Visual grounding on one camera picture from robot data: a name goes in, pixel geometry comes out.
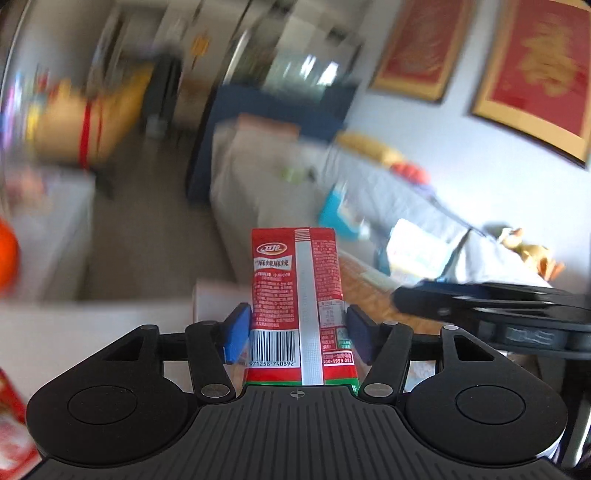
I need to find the grey covered sofa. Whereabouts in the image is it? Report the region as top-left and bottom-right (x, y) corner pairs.
(210, 122), (564, 296)

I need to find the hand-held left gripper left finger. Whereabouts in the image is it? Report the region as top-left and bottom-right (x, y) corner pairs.
(95, 302), (252, 402)

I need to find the white cardboard box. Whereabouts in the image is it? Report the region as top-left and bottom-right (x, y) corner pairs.
(191, 277), (444, 393)

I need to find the red framed picture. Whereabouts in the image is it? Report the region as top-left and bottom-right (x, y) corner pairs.
(368, 0), (476, 104)
(470, 0), (591, 169)

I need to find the glass tank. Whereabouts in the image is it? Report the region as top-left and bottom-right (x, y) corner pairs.
(263, 46), (361, 100)

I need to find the orange cushion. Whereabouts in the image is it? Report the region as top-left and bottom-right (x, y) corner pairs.
(392, 161), (430, 185)

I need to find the cyan packet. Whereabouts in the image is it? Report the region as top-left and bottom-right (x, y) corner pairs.
(320, 182), (370, 241)

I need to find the red snack packet with picture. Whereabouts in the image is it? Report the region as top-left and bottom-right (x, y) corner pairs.
(0, 367), (42, 480)

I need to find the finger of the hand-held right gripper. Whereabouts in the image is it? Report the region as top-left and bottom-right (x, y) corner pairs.
(392, 281), (591, 322)

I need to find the dark blue board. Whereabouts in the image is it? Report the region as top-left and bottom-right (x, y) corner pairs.
(187, 83), (363, 204)

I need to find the white plastic bag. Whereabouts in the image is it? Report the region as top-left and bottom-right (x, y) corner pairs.
(379, 218), (462, 282)

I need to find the red striped snack packet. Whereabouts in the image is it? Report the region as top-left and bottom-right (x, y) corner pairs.
(242, 227), (360, 393)

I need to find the brown plush toy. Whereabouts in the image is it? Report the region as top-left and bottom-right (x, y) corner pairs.
(496, 227), (564, 280)

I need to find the yellow cushion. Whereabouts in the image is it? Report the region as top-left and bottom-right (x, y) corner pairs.
(337, 131), (400, 164)

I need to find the white low cabinet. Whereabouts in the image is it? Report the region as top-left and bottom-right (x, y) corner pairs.
(0, 171), (98, 301)

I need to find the orange pumpkin bucket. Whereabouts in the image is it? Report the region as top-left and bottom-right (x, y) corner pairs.
(0, 219), (21, 294)

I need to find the yellow bag with red ribbon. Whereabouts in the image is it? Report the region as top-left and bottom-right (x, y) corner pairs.
(34, 65), (153, 169)

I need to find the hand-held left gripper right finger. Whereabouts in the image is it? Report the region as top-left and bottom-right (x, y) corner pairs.
(345, 304), (505, 402)

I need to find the dark hanging jacket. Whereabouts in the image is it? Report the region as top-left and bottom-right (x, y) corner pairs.
(143, 55), (183, 139)

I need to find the brown bread packet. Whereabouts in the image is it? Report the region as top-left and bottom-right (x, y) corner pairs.
(339, 256), (444, 337)

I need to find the peach pillow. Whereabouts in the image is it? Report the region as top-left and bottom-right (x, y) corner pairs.
(238, 114), (301, 139)

